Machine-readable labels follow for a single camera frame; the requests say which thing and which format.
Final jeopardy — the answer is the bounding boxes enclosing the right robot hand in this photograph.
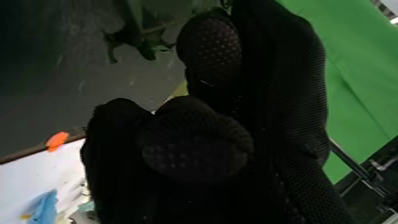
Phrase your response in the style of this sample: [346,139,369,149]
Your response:
[78,0,364,224]

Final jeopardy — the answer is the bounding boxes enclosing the black backdrop stand legs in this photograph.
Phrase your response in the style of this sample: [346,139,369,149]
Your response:
[328,134,398,224]

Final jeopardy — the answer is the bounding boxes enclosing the dark mat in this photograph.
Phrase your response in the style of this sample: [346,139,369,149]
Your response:
[0,0,232,165]

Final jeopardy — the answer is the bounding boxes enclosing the white sheet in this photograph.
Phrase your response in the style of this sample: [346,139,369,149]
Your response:
[0,137,96,224]

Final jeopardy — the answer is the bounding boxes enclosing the blue flower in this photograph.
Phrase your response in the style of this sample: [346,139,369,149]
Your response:
[23,188,62,224]

